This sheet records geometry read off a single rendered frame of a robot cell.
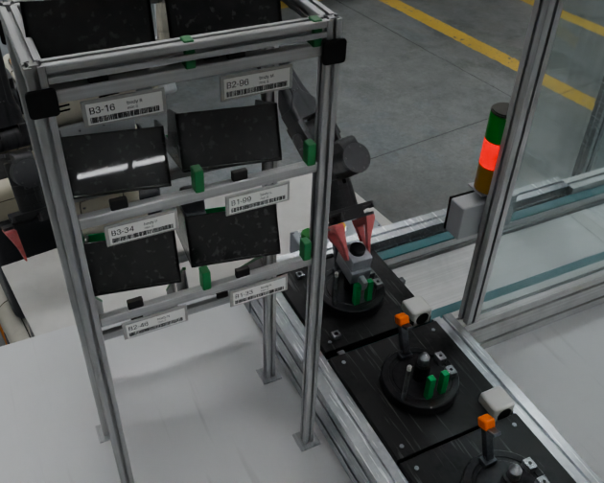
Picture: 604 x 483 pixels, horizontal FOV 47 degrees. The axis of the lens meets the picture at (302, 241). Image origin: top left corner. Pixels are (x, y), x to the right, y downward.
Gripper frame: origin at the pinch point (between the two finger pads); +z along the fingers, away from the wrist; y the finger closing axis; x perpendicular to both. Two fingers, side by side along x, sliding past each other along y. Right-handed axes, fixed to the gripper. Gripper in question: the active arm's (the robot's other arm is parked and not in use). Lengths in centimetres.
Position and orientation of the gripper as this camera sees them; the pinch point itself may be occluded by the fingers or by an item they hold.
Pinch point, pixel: (356, 253)
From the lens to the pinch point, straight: 136.3
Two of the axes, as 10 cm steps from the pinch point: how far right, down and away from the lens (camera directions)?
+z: 2.7, 9.6, 0.0
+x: -3.4, 0.9, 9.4
